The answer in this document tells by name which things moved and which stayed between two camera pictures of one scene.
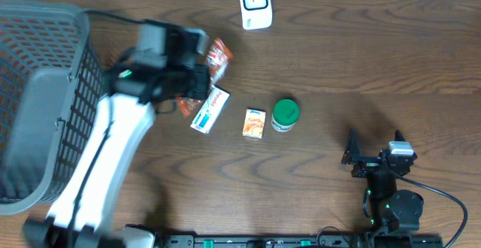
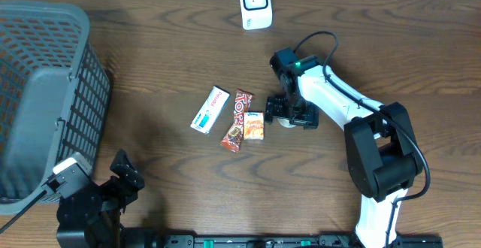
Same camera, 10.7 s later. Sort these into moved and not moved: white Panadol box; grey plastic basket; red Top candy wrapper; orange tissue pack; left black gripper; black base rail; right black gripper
Moved: red Top candy wrapper; left black gripper; right black gripper
Not moved: grey plastic basket; black base rail; orange tissue pack; white Panadol box
